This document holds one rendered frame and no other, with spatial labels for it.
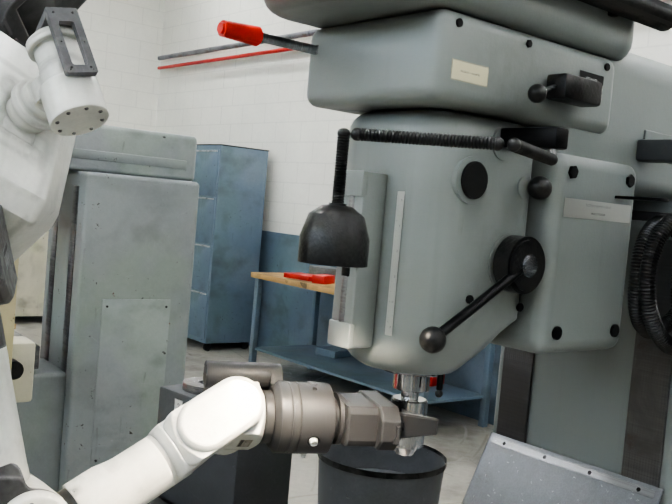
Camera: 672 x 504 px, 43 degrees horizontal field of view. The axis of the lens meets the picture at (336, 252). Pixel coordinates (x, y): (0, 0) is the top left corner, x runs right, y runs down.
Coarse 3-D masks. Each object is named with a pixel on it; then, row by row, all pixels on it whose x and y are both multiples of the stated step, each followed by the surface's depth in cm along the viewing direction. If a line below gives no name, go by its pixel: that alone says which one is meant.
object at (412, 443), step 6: (426, 408) 110; (420, 414) 109; (402, 438) 109; (408, 438) 109; (414, 438) 109; (420, 438) 109; (402, 444) 109; (408, 444) 109; (414, 444) 109; (420, 444) 109
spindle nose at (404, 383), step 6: (396, 378) 109; (402, 378) 109; (408, 378) 108; (414, 378) 108; (420, 378) 108; (426, 378) 109; (396, 384) 109; (402, 384) 109; (408, 384) 108; (414, 384) 108; (420, 384) 108; (426, 384) 109; (402, 390) 109; (408, 390) 108; (414, 390) 108; (420, 390) 108; (426, 390) 109
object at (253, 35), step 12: (228, 24) 99; (240, 24) 100; (228, 36) 100; (240, 36) 100; (252, 36) 101; (264, 36) 103; (276, 36) 104; (288, 48) 106; (300, 48) 106; (312, 48) 107
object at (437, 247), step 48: (384, 144) 103; (432, 192) 98; (480, 192) 100; (384, 240) 102; (432, 240) 99; (480, 240) 102; (384, 288) 102; (432, 288) 99; (480, 288) 103; (384, 336) 102; (480, 336) 105
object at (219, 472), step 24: (192, 384) 145; (168, 408) 146; (216, 456) 136; (240, 456) 133; (264, 456) 137; (288, 456) 141; (192, 480) 140; (216, 480) 136; (240, 480) 134; (264, 480) 137; (288, 480) 141
